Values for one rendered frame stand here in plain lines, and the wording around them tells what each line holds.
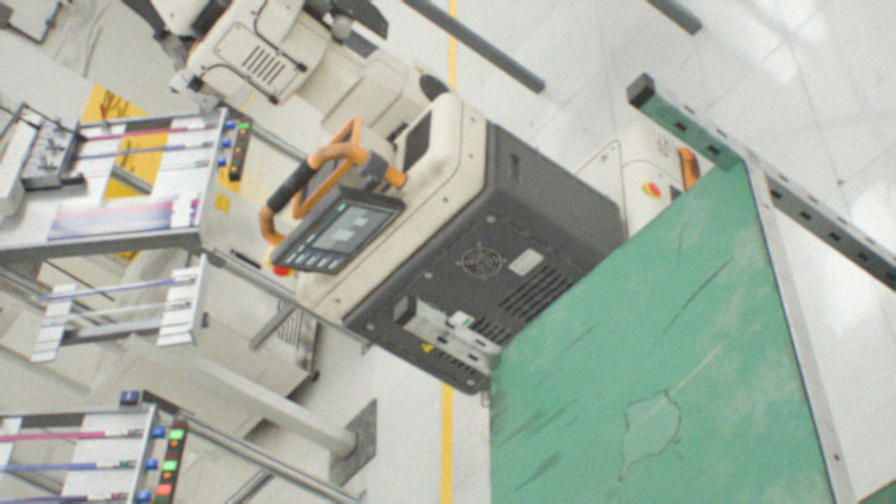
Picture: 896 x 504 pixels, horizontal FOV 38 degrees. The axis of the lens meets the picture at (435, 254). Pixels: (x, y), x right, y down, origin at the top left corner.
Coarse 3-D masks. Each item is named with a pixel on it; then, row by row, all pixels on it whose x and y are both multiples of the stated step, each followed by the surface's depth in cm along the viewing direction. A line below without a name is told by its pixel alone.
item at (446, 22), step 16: (368, 0) 364; (400, 0) 412; (416, 0) 411; (656, 0) 360; (672, 0) 363; (432, 16) 415; (448, 16) 418; (672, 16) 363; (688, 16) 363; (352, 32) 375; (448, 32) 419; (464, 32) 419; (688, 32) 367; (352, 48) 376; (368, 48) 376; (480, 48) 423; (496, 48) 426; (496, 64) 427; (512, 64) 427; (528, 80) 431
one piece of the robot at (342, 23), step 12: (312, 0) 292; (324, 0) 292; (336, 0) 291; (348, 0) 295; (360, 0) 298; (324, 12) 294; (336, 12) 293; (348, 12) 292; (360, 12) 295; (372, 12) 298; (336, 24) 290; (348, 24) 290; (372, 24) 295; (384, 24) 299; (336, 36) 292; (384, 36) 296
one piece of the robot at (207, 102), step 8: (176, 80) 296; (184, 80) 296; (176, 88) 298; (184, 88) 297; (192, 96) 298; (200, 96) 298; (208, 96) 298; (216, 96) 298; (200, 104) 299; (208, 104) 299
